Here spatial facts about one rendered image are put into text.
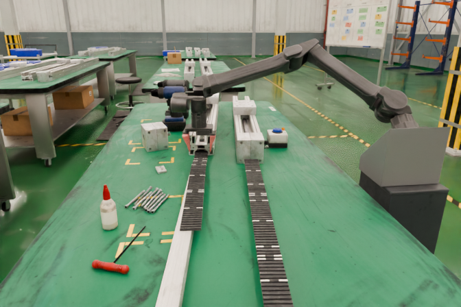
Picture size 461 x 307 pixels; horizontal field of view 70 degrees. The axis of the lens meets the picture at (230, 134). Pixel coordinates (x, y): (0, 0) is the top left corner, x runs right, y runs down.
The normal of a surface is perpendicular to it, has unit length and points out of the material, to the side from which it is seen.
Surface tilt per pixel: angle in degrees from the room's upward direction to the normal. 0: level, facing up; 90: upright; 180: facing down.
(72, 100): 90
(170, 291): 0
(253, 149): 90
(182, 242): 0
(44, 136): 90
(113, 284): 0
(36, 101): 90
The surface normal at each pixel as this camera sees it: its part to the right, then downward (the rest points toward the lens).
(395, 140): 0.12, 0.30
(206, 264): 0.00, -0.95
